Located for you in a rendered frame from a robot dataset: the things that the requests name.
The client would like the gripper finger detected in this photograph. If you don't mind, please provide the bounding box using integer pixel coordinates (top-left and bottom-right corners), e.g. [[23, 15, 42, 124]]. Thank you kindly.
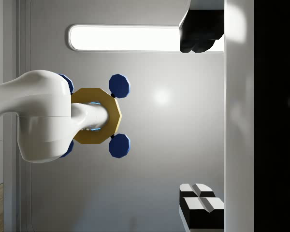
[[179, 183, 225, 232], [178, 0, 225, 53]]

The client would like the drone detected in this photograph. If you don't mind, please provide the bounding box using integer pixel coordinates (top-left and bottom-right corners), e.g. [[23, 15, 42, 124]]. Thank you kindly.
[[58, 73, 131, 159]]

